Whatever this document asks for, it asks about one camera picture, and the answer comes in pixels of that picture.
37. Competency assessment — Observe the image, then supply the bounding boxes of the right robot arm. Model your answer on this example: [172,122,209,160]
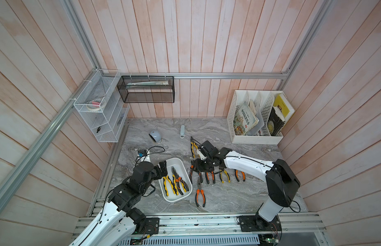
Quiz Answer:
[193,141,301,226]

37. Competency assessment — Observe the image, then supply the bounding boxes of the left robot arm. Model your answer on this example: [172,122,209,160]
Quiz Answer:
[70,161,168,246]

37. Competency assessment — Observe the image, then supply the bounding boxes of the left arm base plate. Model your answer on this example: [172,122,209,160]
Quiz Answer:
[134,217,160,235]

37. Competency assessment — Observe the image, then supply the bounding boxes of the white file organizer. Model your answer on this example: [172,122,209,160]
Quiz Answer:
[227,90,284,145]

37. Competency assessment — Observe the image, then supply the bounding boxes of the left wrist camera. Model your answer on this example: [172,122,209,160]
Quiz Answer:
[136,150,151,165]

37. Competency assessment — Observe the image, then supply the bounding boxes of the tape roll on shelf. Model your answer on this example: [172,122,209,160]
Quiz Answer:
[86,98,106,112]

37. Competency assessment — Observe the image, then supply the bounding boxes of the white plastic storage box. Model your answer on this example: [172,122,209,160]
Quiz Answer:
[159,157,193,203]

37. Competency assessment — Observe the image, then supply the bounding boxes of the black book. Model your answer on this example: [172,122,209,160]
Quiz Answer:
[267,106,286,136]

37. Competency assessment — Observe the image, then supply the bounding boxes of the yellow black combination pliers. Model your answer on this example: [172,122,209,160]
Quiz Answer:
[190,136,200,158]

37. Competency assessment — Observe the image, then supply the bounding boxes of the orange black small pliers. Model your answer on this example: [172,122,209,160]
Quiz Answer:
[172,167,189,195]

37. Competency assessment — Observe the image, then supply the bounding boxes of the white wire wall shelf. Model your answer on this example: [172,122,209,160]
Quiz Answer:
[74,69,130,142]

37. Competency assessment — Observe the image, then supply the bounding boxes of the yellow book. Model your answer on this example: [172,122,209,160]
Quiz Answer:
[273,93,295,121]

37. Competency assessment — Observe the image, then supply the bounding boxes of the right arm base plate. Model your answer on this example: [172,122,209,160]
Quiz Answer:
[237,214,282,232]

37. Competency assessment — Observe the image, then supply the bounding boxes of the light blue round clock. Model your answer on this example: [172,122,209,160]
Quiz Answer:
[148,130,162,143]

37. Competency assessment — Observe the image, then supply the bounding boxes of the black mesh wall basket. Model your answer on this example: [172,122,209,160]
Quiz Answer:
[117,75,175,103]

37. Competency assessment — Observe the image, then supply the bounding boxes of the illustrated history book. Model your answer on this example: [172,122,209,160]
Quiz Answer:
[233,103,259,135]

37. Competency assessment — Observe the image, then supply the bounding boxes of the orange long nose pliers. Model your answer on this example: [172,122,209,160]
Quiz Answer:
[195,177,206,207]

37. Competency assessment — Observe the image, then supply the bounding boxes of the aluminium front rail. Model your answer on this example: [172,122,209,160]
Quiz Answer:
[73,213,330,246]

